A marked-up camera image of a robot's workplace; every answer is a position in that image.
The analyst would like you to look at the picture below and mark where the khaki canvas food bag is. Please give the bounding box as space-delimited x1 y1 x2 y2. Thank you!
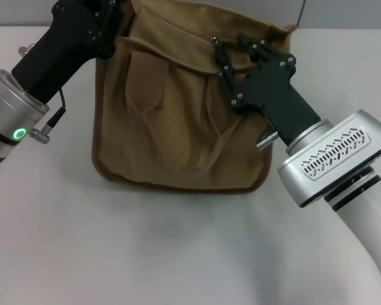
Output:
91 0 298 194

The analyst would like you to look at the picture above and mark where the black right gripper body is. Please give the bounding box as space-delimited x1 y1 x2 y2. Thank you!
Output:
236 64 322 146

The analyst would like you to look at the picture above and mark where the silver elbow connector black cable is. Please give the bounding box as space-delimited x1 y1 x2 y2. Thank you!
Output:
30 87 68 140

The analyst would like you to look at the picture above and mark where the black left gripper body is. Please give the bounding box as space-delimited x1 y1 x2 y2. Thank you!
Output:
11 0 100 105

